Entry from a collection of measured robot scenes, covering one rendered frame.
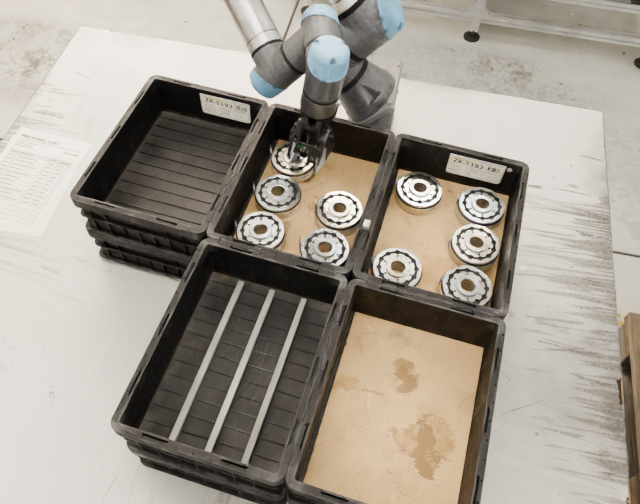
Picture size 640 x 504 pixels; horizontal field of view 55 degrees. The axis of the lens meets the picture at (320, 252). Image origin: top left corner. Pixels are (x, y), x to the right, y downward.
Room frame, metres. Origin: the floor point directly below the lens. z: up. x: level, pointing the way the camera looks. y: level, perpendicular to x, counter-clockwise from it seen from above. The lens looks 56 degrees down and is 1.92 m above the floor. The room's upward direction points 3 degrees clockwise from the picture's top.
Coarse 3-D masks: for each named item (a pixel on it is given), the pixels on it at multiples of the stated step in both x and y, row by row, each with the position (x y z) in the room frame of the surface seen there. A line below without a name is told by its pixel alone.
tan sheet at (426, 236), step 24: (456, 192) 0.91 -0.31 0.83; (408, 216) 0.83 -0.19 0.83; (432, 216) 0.84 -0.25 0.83; (456, 216) 0.84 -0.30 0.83; (504, 216) 0.85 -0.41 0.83; (384, 240) 0.76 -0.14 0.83; (408, 240) 0.77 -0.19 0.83; (432, 240) 0.77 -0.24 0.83; (432, 264) 0.71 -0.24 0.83; (432, 288) 0.65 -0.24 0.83
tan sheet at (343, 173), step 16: (336, 160) 0.99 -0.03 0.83; (352, 160) 0.99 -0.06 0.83; (320, 176) 0.94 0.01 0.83; (336, 176) 0.94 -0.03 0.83; (352, 176) 0.94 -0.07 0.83; (368, 176) 0.94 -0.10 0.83; (304, 192) 0.89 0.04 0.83; (320, 192) 0.89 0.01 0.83; (352, 192) 0.89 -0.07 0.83; (368, 192) 0.90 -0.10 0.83; (256, 208) 0.83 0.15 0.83; (304, 208) 0.84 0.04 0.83; (288, 224) 0.79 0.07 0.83; (304, 224) 0.80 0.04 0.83; (288, 240) 0.75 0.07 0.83; (352, 240) 0.76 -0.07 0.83
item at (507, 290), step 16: (432, 144) 0.96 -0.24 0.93; (448, 144) 0.96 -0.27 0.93; (496, 160) 0.93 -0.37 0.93; (512, 160) 0.93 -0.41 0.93; (384, 176) 0.86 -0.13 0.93; (528, 176) 0.88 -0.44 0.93; (384, 192) 0.82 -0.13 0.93; (368, 240) 0.69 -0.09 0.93; (512, 240) 0.71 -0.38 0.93; (512, 256) 0.67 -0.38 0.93; (352, 272) 0.62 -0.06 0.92; (512, 272) 0.64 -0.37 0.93; (400, 288) 0.59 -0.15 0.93; (416, 288) 0.59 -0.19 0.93; (464, 304) 0.56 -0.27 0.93
